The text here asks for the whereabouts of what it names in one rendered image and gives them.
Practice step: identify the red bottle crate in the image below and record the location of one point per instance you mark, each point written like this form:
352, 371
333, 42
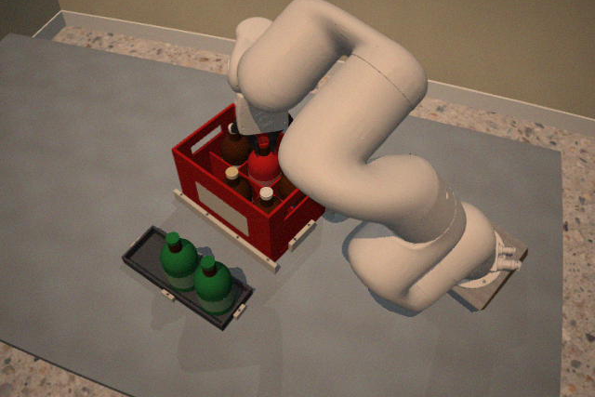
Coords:
269, 234

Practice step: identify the green bottle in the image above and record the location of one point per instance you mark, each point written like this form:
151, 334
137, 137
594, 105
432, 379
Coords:
179, 262
214, 287

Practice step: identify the brown bottle with blue cap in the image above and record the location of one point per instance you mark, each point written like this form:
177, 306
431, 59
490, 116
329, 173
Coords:
286, 187

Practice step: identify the brown bottle with white cap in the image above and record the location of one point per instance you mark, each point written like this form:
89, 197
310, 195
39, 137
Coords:
235, 149

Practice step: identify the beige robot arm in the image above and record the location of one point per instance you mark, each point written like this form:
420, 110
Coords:
325, 151

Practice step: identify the brown glass bottle with cream cap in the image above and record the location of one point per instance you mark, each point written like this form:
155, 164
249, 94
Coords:
238, 183
266, 201

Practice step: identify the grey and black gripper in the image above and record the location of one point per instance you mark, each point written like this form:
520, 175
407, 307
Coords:
251, 122

